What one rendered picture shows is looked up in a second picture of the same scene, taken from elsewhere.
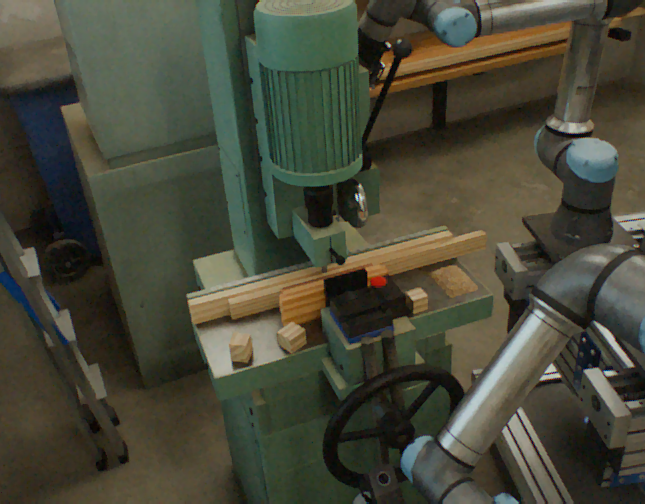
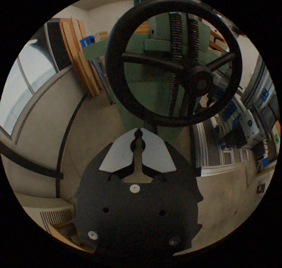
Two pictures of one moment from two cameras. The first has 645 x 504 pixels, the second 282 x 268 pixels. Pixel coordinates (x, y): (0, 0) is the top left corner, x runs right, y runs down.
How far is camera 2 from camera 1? 1.24 m
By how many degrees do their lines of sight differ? 29
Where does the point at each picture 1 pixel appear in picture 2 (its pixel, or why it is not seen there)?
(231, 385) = (89, 51)
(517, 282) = (218, 79)
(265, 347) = not seen: hidden behind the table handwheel
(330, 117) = not seen: outside the picture
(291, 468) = not seen: hidden behind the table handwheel
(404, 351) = (203, 36)
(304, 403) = (132, 69)
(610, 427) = (253, 135)
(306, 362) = (133, 41)
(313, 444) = (137, 96)
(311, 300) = (146, 25)
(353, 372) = (160, 28)
